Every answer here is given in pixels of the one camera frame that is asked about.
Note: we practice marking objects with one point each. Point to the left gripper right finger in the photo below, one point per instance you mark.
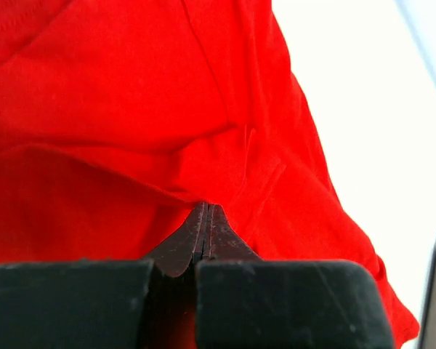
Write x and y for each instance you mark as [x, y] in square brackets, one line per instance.
[245, 302]

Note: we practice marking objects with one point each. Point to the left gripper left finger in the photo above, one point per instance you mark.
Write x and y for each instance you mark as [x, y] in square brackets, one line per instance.
[145, 303]

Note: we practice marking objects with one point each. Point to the red t-shirt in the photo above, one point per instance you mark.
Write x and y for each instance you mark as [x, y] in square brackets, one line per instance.
[117, 117]

